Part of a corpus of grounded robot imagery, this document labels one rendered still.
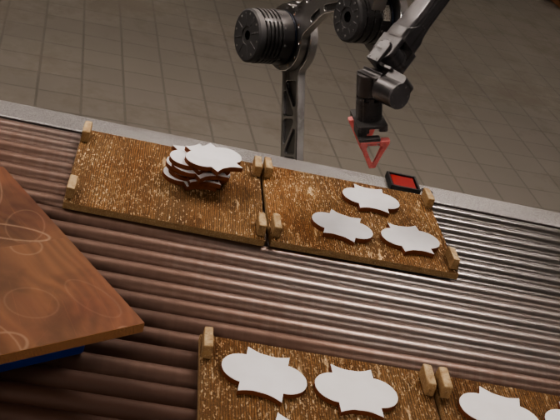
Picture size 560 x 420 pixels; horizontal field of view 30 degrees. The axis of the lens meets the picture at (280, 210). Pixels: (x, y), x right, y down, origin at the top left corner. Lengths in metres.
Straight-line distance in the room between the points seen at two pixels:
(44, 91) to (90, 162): 2.64
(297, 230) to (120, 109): 2.74
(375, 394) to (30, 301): 0.59
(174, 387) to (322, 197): 0.81
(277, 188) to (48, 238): 0.72
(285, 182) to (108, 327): 0.89
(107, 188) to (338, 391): 0.71
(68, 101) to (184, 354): 3.16
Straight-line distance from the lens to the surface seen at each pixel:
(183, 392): 1.70
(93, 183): 2.18
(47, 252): 1.74
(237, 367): 1.73
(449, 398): 1.85
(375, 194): 2.43
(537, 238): 2.58
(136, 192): 2.18
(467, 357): 2.02
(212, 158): 2.24
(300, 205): 2.30
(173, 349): 1.78
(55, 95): 4.87
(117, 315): 1.62
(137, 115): 4.83
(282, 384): 1.72
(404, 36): 2.26
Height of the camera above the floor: 1.96
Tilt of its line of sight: 27 degrees down
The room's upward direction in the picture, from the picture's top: 16 degrees clockwise
